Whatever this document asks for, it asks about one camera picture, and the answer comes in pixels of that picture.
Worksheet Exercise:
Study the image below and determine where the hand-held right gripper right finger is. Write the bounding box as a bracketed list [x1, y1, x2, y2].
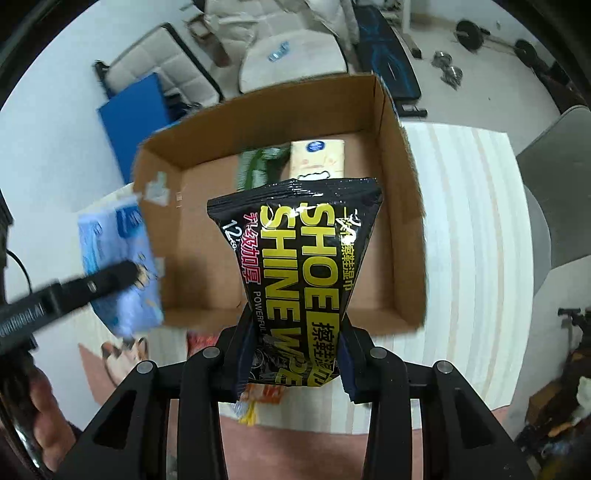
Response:
[338, 322, 542, 480]

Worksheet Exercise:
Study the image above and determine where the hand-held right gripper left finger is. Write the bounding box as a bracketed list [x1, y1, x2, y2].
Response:
[58, 318, 254, 480]

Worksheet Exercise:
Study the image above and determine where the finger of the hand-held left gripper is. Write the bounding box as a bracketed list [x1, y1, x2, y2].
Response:
[53, 259, 151, 320]

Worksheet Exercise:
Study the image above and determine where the blue tissue packet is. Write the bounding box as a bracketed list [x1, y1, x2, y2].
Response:
[78, 196, 166, 336]

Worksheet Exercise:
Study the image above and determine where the cardboard box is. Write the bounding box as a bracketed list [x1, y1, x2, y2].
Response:
[133, 73, 428, 337]

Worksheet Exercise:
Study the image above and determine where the black shoe wipes packet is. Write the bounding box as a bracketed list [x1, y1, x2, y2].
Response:
[206, 178, 385, 389]

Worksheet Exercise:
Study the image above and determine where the person's left hand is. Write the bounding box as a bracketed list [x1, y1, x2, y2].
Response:
[28, 368, 83, 472]

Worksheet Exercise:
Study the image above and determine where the orange snack packet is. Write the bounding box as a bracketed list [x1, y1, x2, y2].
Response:
[232, 383, 286, 426]

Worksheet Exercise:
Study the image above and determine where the red packet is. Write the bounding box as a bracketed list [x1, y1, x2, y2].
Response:
[186, 330, 221, 363]

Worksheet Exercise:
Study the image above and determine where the printed pink mat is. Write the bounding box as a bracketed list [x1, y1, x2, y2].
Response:
[78, 336, 192, 416]

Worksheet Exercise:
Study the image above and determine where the white striped tablecloth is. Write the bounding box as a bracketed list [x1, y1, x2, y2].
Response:
[277, 122, 554, 435]

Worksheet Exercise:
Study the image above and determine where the blue foam mat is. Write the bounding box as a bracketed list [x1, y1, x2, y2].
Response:
[96, 73, 182, 185]

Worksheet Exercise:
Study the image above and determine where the green packet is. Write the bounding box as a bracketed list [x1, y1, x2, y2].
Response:
[237, 148, 291, 191]

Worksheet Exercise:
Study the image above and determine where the cream tissue packet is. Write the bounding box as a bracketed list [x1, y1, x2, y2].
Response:
[288, 138, 346, 182]

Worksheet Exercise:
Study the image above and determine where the beige quilted cushion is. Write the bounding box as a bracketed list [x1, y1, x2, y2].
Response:
[95, 23, 225, 107]

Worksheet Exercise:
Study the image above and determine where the grey chair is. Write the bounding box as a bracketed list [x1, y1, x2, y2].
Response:
[514, 105, 591, 296]

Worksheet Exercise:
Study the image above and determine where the round white cushion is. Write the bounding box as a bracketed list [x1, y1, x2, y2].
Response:
[238, 33, 350, 94]

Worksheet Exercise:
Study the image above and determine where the black blue bench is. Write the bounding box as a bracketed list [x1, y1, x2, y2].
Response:
[353, 6, 422, 104]

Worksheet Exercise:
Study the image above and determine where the metal dumbbell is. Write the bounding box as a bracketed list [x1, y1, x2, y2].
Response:
[431, 50, 464, 89]

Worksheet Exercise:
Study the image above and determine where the black barbell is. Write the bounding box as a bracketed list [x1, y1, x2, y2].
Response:
[455, 17, 548, 68]

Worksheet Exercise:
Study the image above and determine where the black cable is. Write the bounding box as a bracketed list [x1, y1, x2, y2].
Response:
[4, 248, 34, 296]

